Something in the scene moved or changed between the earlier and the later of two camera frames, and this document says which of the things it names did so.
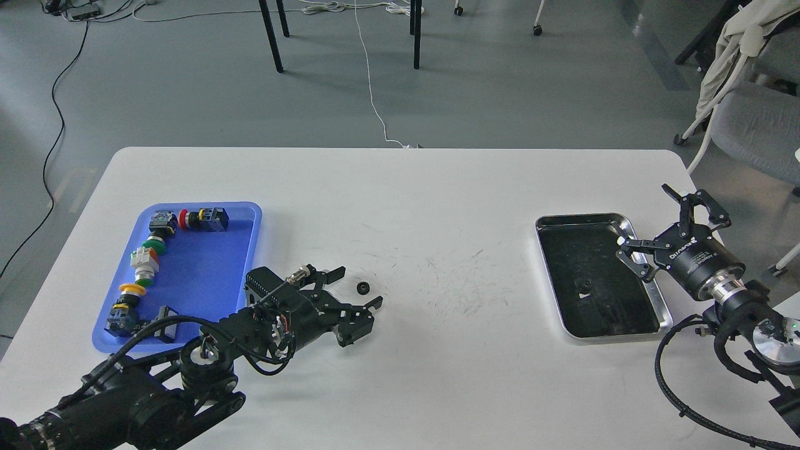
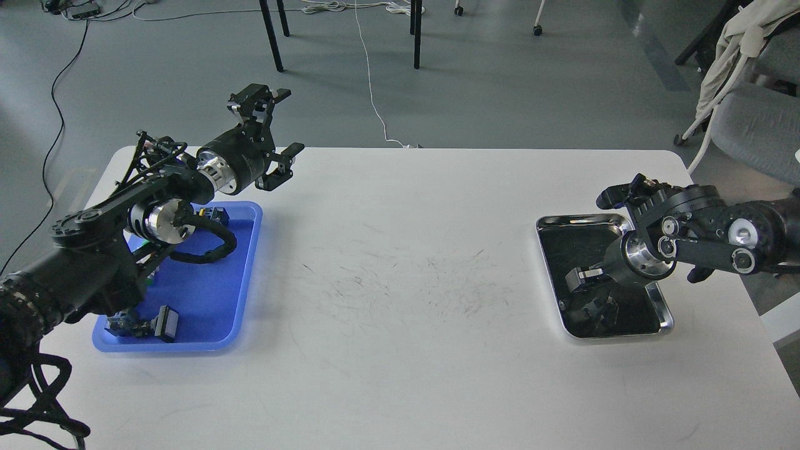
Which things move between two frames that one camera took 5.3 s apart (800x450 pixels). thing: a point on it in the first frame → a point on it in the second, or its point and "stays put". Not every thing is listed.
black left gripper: x=299 y=314 → x=232 y=162
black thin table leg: x=282 y=16 stays put
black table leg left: x=265 y=12 stays put
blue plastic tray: x=201 y=274 stays put
